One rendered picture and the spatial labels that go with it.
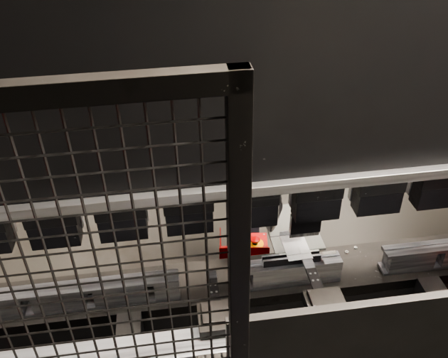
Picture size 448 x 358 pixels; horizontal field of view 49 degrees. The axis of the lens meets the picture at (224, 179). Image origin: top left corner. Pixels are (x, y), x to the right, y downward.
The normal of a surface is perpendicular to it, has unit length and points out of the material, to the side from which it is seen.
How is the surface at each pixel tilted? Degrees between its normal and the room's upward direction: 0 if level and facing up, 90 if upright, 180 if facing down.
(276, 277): 90
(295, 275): 90
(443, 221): 0
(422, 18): 90
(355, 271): 0
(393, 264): 90
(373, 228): 0
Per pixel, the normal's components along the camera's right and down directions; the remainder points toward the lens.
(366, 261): -0.02, -0.82
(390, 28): 0.14, 0.57
